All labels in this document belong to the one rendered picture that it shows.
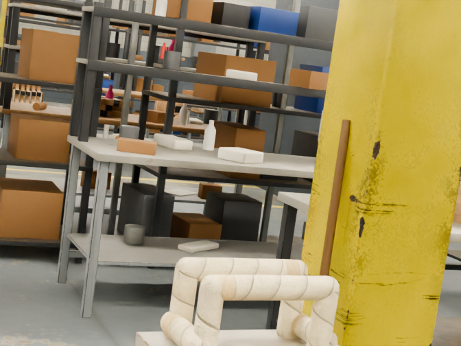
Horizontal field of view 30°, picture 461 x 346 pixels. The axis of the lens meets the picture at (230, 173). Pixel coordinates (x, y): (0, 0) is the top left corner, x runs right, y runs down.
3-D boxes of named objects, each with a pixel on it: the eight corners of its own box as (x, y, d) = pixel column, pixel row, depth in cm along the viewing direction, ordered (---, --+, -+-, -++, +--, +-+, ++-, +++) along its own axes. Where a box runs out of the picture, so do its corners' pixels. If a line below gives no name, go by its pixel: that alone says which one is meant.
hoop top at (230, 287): (329, 296, 116) (333, 273, 116) (342, 303, 113) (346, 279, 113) (193, 296, 107) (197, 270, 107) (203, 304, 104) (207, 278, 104)
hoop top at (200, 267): (299, 279, 123) (301, 257, 123) (310, 285, 120) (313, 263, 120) (169, 277, 114) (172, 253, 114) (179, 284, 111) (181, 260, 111)
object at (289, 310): (291, 331, 124) (300, 268, 123) (302, 338, 121) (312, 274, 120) (272, 331, 123) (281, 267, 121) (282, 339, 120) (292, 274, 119)
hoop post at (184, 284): (184, 333, 117) (193, 266, 115) (193, 341, 114) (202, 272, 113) (162, 333, 115) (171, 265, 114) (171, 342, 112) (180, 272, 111)
